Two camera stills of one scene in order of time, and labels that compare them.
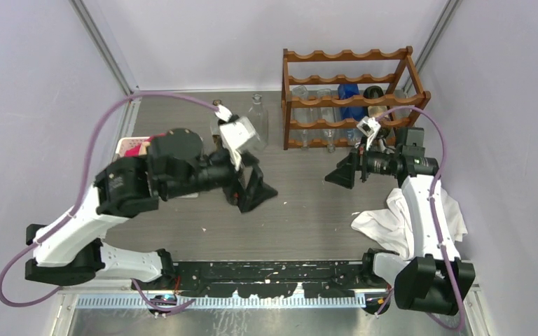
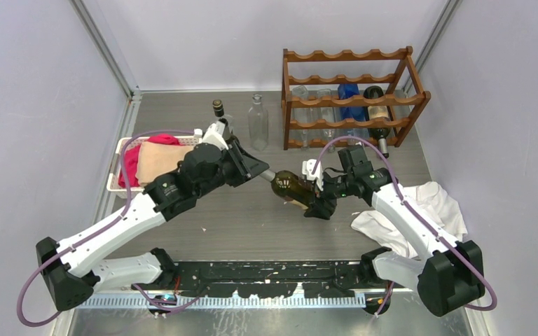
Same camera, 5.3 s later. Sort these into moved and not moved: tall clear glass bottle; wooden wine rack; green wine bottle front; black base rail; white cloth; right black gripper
Moved: right black gripper; green wine bottle front
Not moved: white cloth; tall clear glass bottle; wooden wine rack; black base rail
